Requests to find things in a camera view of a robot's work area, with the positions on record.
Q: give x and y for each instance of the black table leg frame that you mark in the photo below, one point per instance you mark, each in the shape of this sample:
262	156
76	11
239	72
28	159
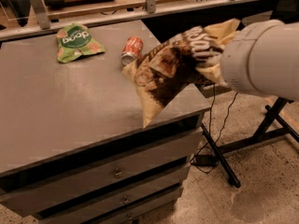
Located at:
272	126

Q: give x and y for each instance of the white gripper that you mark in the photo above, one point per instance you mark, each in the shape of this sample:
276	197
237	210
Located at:
239	61

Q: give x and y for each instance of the metal railing frame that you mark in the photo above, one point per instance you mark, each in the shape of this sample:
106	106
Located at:
44	20

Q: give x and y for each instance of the green jalapeno chip bag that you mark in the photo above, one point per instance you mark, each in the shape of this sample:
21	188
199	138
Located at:
74	42

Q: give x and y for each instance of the grey drawer cabinet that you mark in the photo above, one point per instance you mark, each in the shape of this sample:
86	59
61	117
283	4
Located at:
73	146

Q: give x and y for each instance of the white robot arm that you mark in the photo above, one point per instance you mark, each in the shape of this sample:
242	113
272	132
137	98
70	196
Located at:
263	60

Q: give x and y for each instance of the red soda can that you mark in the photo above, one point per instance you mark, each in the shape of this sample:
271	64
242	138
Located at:
132	50

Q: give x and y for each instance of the brown sea salt chip bag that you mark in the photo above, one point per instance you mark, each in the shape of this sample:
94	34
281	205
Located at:
193	56

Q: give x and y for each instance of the black power adapter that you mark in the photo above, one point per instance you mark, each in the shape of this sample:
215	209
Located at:
206	160

